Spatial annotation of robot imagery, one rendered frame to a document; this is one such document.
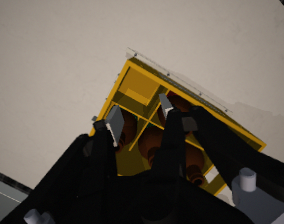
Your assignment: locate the yellow divided crate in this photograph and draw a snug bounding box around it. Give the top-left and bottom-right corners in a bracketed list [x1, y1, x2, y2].
[96, 57, 250, 194]

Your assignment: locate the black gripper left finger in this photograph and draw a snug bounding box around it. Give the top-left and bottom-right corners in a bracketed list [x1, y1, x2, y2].
[0, 105, 124, 224]

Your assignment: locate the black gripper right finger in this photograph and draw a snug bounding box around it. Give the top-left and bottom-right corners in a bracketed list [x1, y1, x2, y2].
[138, 93, 284, 224]

